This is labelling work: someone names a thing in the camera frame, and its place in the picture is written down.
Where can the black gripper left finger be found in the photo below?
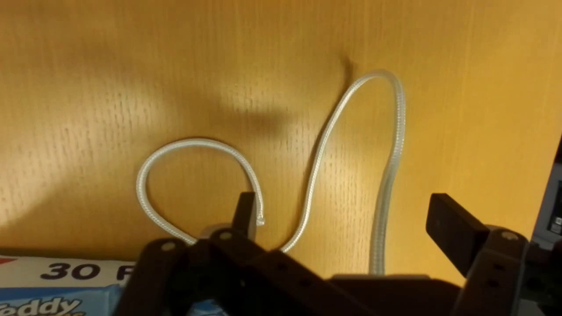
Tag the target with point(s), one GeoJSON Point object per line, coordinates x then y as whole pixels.
{"type": "Point", "coordinates": [175, 282]}

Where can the blue printed cardboard box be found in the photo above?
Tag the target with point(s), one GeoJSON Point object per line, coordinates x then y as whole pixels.
{"type": "Point", "coordinates": [58, 282]}

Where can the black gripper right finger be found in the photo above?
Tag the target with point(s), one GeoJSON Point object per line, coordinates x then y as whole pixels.
{"type": "Point", "coordinates": [497, 275]}

